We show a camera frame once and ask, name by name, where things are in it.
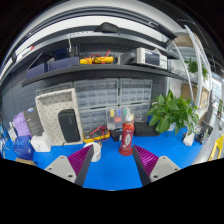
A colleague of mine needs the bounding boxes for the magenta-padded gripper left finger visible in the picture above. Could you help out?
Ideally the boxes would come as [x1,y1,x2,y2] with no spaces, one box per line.
[43,144,95,187]

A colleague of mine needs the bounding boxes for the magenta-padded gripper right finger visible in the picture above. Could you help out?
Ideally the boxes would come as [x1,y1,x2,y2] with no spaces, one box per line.
[132,144,182,187]

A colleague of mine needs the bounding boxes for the red drink bottle white cap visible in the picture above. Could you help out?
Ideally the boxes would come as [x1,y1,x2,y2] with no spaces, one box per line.
[118,114,136,157]

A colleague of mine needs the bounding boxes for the white carton box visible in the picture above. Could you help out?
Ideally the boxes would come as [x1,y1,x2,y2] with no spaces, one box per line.
[30,132,53,153]

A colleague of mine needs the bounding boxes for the white cup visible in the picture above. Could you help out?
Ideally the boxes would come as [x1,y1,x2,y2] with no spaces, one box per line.
[83,141,102,163]

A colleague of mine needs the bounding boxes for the white power adapter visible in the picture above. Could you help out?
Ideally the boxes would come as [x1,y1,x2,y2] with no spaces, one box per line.
[182,132,195,148]

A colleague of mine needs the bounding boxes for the black soft pouch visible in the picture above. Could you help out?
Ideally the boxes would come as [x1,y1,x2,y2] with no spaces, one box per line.
[133,121,160,138]

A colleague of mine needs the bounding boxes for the blue carton box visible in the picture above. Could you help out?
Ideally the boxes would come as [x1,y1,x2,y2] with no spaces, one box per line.
[12,134,34,161]

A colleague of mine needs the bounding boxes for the yellow multimeter with leads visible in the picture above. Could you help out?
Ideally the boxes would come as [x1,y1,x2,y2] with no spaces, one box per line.
[82,125,112,144]

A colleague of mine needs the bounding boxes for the black box white label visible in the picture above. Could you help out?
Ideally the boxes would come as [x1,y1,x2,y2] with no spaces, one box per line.
[109,128,124,143]

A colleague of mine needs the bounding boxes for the green potted plant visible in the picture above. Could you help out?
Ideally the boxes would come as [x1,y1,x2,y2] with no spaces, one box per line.
[146,89,200,136]

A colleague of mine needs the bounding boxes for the grey parts drawer cabinet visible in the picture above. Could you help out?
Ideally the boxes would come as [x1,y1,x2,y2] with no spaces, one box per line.
[73,78,120,111]
[78,108,109,133]
[35,81,75,98]
[118,78,154,105]
[131,102,152,124]

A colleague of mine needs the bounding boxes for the purple plastic bag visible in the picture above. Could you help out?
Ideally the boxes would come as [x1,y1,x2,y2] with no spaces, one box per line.
[12,111,33,138]

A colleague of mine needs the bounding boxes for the white pegboard tray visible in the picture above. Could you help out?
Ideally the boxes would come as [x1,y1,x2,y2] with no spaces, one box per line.
[34,87,84,147]

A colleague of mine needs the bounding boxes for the clear compartment box coloured parts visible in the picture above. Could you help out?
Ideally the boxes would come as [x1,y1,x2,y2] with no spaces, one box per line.
[105,106,134,131]

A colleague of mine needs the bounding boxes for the white shelf unit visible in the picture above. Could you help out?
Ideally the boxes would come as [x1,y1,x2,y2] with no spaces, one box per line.
[166,24,216,128]

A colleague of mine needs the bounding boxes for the dark grey overhead shelf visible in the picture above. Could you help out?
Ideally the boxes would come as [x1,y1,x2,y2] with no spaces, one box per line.
[1,21,178,88]

